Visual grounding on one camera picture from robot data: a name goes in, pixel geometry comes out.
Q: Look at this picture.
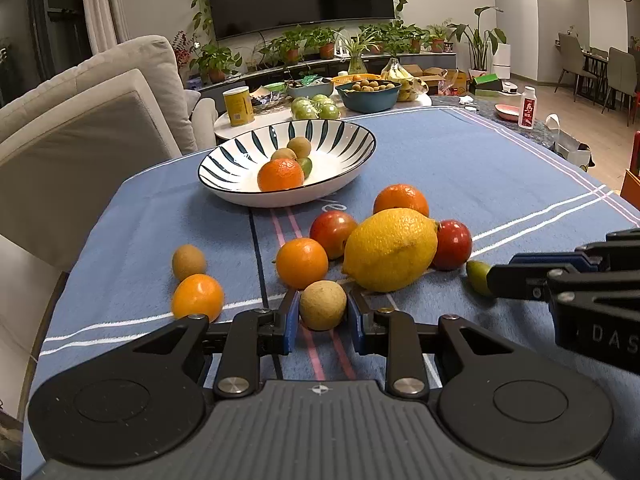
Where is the pale yellow round fruit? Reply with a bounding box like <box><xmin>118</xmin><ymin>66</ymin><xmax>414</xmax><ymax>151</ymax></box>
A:
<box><xmin>299</xmin><ymin>281</ymin><xmax>347</xmax><ymax>332</ymax></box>

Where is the small green fruit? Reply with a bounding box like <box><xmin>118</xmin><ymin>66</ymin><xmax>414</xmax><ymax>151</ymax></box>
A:
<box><xmin>465</xmin><ymin>260</ymin><xmax>494</xmax><ymax>297</ymax></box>
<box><xmin>297</xmin><ymin>157</ymin><xmax>312</xmax><ymax>179</ymax></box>

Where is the orange mandarin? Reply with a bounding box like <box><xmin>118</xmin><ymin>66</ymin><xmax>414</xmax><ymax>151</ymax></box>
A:
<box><xmin>373</xmin><ymin>183</ymin><xmax>430</xmax><ymax>217</ymax></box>
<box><xmin>276</xmin><ymin>237</ymin><xmax>329</xmax><ymax>290</ymax></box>
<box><xmin>171</xmin><ymin>274</ymin><xmax>224</xmax><ymax>322</ymax></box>
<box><xmin>257</xmin><ymin>159</ymin><xmax>305</xmax><ymax>192</ymax></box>

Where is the large yellow lemon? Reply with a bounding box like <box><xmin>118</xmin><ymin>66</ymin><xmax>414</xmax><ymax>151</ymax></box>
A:
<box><xmin>342</xmin><ymin>208</ymin><xmax>439</xmax><ymax>292</ymax></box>

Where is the brown kiwi on cloth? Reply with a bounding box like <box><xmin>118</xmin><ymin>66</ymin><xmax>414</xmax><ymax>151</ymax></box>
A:
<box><xmin>171</xmin><ymin>244</ymin><xmax>207</xmax><ymax>282</ymax></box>

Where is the red tomato right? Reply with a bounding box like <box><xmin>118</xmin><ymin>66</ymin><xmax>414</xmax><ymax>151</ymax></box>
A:
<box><xmin>431</xmin><ymin>219</ymin><xmax>473</xmax><ymax>271</ymax></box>

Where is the red tomato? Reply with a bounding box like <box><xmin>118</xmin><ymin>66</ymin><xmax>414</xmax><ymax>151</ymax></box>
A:
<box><xmin>309</xmin><ymin>211</ymin><xmax>358</xmax><ymax>260</ymax></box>
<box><xmin>431</xmin><ymin>219</ymin><xmax>473</xmax><ymax>271</ymax></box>

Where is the red tomato middle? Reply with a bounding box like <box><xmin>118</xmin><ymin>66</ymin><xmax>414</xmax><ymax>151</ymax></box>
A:
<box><xmin>309</xmin><ymin>211</ymin><xmax>358</xmax><ymax>260</ymax></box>

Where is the blue striped tablecloth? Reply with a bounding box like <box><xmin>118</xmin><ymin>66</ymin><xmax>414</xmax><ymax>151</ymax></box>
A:
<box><xmin>29</xmin><ymin>108</ymin><xmax>639</xmax><ymax>479</ymax></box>

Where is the pink dish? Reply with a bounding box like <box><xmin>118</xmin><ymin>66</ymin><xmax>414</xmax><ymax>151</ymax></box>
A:
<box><xmin>495</xmin><ymin>103</ymin><xmax>520</xmax><ymax>122</ymax></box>

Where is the white red label bottle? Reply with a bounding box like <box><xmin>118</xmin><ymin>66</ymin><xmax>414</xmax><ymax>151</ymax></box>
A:
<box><xmin>518</xmin><ymin>86</ymin><xmax>537</xmax><ymax>129</ymax></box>

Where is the white blue striped bowl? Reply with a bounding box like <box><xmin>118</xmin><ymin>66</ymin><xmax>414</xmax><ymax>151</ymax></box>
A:
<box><xmin>198</xmin><ymin>119</ymin><xmax>376</xmax><ymax>208</ymax></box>

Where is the brown fruit in bowl front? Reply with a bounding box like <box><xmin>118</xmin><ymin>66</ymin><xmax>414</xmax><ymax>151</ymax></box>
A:
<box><xmin>271</xmin><ymin>148</ymin><xmax>297</xmax><ymax>160</ymax></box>

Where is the brown fruit in bowl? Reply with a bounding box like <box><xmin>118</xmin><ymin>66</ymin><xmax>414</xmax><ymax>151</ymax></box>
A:
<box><xmin>286</xmin><ymin>136</ymin><xmax>311</xmax><ymax>159</ymax></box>
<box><xmin>271</xmin><ymin>148</ymin><xmax>297</xmax><ymax>160</ymax></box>

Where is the brown fruit in bowl back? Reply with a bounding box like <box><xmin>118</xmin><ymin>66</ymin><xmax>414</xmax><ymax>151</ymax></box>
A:
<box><xmin>286</xmin><ymin>136</ymin><xmax>311</xmax><ymax>159</ymax></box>

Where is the yellow can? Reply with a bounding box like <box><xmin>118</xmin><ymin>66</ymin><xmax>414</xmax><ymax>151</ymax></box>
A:
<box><xmin>222</xmin><ymin>86</ymin><xmax>254</xmax><ymax>127</ymax></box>

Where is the tray of green apples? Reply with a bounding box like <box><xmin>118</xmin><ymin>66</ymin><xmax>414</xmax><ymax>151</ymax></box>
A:
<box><xmin>291</xmin><ymin>94</ymin><xmax>341</xmax><ymax>120</ymax></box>

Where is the teal bowl of nuts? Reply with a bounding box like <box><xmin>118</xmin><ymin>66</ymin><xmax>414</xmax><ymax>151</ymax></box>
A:
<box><xmin>336</xmin><ymin>80</ymin><xmax>400</xmax><ymax>114</ymax></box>

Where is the bunch of bananas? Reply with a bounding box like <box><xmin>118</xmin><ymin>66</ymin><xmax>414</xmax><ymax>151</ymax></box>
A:
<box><xmin>381</xmin><ymin>58</ymin><xmax>428</xmax><ymax>102</ymax></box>

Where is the beige sofa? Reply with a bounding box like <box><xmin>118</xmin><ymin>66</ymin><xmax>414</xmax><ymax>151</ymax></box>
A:
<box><xmin>1</xmin><ymin>36</ymin><xmax>218</xmax><ymax>271</ymax></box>

